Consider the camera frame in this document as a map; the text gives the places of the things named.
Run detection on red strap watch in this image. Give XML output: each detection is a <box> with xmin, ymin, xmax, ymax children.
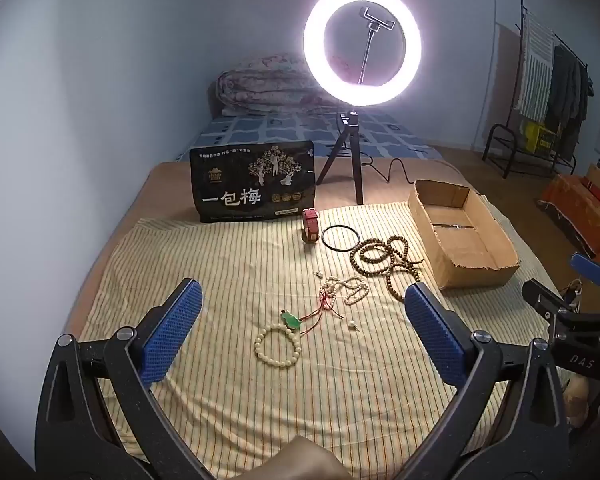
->
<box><xmin>301</xmin><ymin>208</ymin><xmax>321</xmax><ymax>244</ymax></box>

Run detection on cream bead bracelet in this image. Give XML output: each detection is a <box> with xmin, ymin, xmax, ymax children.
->
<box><xmin>253</xmin><ymin>323</ymin><xmax>301</xmax><ymax>361</ymax></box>

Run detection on cardboard box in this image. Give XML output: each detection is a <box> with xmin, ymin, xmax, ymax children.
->
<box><xmin>407</xmin><ymin>179</ymin><xmax>521</xmax><ymax>291</ymax></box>

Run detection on black metal clothes rack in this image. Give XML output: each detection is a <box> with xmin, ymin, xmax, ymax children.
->
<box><xmin>482</xmin><ymin>0</ymin><xmax>593</xmax><ymax>178</ymax></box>

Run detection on yellow box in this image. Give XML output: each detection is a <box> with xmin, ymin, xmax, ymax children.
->
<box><xmin>524</xmin><ymin>121</ymin><xmax>556</xmax><ymax>153</ymax></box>

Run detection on person's right hand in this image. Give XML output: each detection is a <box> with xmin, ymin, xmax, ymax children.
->
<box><xmin>566</xmin><ymin>377</ymin><xmax>591</xmax><ymax>427</ymax></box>

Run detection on black tripod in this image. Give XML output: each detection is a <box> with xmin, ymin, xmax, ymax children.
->
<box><xmin>316</xmin><ymin>107</ymin><xmax>366</xmax><ymax>206</ymax></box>

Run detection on black power cable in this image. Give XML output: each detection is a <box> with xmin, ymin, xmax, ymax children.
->
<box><xmin>362</xmin><ymin>157</ymin><xmax>431</xmax><ymax>186</ymax></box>

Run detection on green pendant with red cord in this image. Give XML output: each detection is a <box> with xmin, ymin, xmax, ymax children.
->
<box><xmin>279</xmin><ymin>287</ymin><xmax>348</xmax><ymax>333</ymax></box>

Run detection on brown wooden bead necklace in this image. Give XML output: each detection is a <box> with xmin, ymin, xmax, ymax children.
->
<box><xmin>350</xmin><ymin>235</ymin><xmax>423</xmax><ymax>303</ymax></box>

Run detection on metal phone holder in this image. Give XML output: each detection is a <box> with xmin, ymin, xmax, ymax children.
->
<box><xmin>357</xmin><ymin>5</ymin><xmax>396</xmax><ymax>86</ymax></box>

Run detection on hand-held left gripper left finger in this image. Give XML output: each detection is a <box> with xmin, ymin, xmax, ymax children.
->
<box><xmin>35</xmin><ymin>277</ymin><xmax>216</xmax><ymax>480</ymax></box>

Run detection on striped towel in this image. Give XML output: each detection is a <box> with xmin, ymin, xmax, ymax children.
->
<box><xmin>517</xmin><ymin>10</ymin><xmax>556</xmax><ymax>118</ymax></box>

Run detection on white pearl necklace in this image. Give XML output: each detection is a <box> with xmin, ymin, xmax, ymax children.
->
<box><xmin>319</xmin><ymin>276</ymin><xmax>370</xmax><ymax>306</ymax></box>

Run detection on yellow striped cloth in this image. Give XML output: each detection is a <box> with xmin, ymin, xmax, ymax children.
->
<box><xmin>80</xmin><ymin>202</ymin><xmax>581</xmax><ymax>466</ymax></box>

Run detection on white ring light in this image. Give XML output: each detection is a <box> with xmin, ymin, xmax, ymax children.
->
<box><xmin>302</xmin><ymin>0</ymin><xmax>423</xmax><ymax>108</ymax></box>

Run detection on blue patterned bed sheet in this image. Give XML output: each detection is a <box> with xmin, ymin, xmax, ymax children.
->
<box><xmin>177</xmin><ymin>110</ymin><xmax>438</xmax><ymax>163</ymax></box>

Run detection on black bangle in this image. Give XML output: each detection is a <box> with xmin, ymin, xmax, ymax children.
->
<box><xmin>322</xmin><ymin>226</ymin><xmax>361</xmax><ymax>251</ymax></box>

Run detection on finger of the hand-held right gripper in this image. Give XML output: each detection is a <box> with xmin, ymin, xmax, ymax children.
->
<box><xmin>522</xmin><ymin>280</ymin><xmax>573</xmax><ymax>322</ymax></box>
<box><xmin>570</xmin><ymin>253</ymin><xmax>600</xmax><ymax>287</ymax></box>

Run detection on black snack bag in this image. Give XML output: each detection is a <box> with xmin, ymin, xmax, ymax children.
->
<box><xmin>189</xmin><ymin>141</ymin><xmax>315</xmax><ymax>224</ymax></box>

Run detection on tan bed sheet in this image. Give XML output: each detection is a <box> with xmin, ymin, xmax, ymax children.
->
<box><xmin>100</xmin><ymin>147</ymin><xmax>486</xmax><ymax>271</ymax></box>

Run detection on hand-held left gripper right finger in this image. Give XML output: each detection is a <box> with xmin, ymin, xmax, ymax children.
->
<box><xmin>400</xmin><ymin>282</ymin><xmax>583</xmax><ymax>480</ymax></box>

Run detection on folded floral quilt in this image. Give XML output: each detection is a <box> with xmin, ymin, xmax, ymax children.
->
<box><xmin>215</xmin><ymin>52</ymin><xmax>341</xmax><ymax>118</ymax></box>

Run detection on dark hanging clothes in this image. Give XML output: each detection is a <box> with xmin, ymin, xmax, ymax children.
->
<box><xmin>545</xmin><ymin>45</ymin><xmax>593</xmax><ymax>146</ymax></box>

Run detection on person's left hand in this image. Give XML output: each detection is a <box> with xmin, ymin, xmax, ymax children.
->
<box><xmin>245</xmin><ymin>435</ymin><xmax>353</xmax><ymax>480</ymax></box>

